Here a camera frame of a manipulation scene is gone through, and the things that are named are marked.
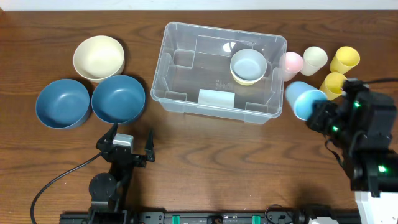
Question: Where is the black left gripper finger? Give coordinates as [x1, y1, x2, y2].
[144, 129, 155, 162]
[96, 123, 118, 151]

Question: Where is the light blue cup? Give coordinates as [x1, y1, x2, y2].
[285, 81, 328, 121]

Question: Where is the yellow small bowl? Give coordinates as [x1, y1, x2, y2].
[233, 76, 260, 86]

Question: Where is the white small bowl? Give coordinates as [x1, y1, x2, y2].
[231, 70, 264, 79]

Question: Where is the grey-blue small bowl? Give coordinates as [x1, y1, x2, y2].
[230, 49, 267, 83]

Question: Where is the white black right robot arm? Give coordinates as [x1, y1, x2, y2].
[307, 100, 397, 223]

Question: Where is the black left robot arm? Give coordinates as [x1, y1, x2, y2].
[88, 124, 155, 224]

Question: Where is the yellow cup near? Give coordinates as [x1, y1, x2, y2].
[319, 72, 347, 100]

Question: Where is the yellow cup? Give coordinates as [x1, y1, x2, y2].
[319, 72, 347, 100]
[330, 46, 361, 74]

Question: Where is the dark blue bowl right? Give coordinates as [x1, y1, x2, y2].
[91, 75, 146, 124]

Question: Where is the dark blue bowl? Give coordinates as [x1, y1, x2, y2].
[35, 79, 91, 129]
[91, 75, 146, 124]

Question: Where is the dark blue bowl left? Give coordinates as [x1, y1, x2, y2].
[35, 79, 91, 129]

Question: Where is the cream cup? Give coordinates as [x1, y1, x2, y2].
[300, 46, 328, 76]

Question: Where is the pink cup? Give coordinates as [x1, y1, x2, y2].
[279, 52, 303, 82]

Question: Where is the yellow cup far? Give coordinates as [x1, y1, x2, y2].
[330, 46, 361, 74]

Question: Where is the cream large bowl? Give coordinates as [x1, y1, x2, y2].
[73, 35, 125, 83]

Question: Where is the clear plastic storage bin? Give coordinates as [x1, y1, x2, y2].
[150, 22, 287, 124]

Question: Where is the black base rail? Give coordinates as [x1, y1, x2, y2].
[59, 205, 361, 224]

